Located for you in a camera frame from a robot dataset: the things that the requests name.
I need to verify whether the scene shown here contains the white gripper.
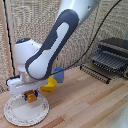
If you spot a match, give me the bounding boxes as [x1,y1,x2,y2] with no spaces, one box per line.
[7,76,50,101]

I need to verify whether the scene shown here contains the yellow bread loaf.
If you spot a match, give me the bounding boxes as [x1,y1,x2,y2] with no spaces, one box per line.
[26,92,37,104]

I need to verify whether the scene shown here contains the black dish rack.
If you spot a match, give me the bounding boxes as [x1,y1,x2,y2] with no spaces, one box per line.
[90,37,128,80]

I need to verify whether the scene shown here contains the white floral plate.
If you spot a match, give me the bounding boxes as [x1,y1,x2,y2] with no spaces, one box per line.
[3,93,50,127]

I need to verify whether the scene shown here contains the yellow bowl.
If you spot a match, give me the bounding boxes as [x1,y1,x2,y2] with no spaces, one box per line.
[40,77,58,93]

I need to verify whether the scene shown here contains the blue cup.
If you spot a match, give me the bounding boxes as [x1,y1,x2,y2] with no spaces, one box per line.
[53,66,66,84]

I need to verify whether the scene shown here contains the black oven rack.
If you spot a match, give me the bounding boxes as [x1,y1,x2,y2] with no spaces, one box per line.
[79,63,112,85]

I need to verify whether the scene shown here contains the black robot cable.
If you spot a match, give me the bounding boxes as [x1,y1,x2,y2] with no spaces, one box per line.
[51,0,123,75]

